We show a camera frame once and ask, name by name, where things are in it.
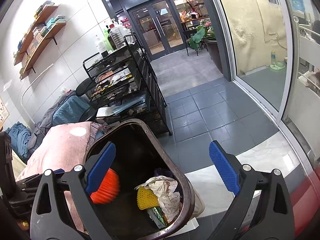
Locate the orange foam fruit net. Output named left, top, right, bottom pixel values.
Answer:
left=91, top=168, right=120, bottom=204

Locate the yellow foam fruit net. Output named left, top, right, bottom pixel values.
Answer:
left=137, top=187, right=159, bottom=210

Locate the green white snack bag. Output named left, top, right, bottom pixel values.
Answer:
left=147, top=206, right=168, bottom=229

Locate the white paper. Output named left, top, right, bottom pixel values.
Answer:
left=135, top=176, right=181, bottom=223

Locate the dark brown trash bin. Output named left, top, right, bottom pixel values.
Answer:
left=84, top=119, right=195, bottom=239

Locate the blue blanket pile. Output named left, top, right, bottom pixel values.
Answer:
left=5, top=122, right=31, bottom=164

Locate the pink polka dot bedspread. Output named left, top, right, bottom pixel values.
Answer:
left=16, top=121, right=101, bottom=181

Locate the massage bed with blankets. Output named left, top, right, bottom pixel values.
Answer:
left=27, top=90, right=97, bottom=155

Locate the black round stool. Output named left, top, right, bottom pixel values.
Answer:
left=75, top=77, right=96, bottom=98

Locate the black metal trolley cart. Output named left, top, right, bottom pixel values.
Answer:
left=82, top=33, right=172, bottom=135

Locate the white pump bottle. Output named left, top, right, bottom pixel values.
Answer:
left=95, top=35, right=108, bottom=57

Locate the green pump bottle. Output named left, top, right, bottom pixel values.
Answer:
left=104, top=29, right=114, bottom=51

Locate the clear ribbed bottle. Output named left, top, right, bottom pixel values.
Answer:
left=110, top=21, right=125, bottom=49

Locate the potted green plant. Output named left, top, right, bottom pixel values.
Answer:
left=189, top=20, right=223, bottom=73

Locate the glass double door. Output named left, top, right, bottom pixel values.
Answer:
left=128, top=0, right=185, bottom=60

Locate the wall poster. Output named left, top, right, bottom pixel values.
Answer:
left=0, top=98, right=10, bottom=127

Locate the lower wooden wall shelf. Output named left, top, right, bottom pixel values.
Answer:
left=20, top=15, right=66, bottom=80

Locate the wooden wall shelf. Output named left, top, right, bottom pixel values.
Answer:
left=14, top=1, right=59, bottom=65
left=20, top=15, right=66, bottom=80

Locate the upper wooden wall shelf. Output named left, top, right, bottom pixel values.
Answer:
left=14, top=1, right=59, bottom=65

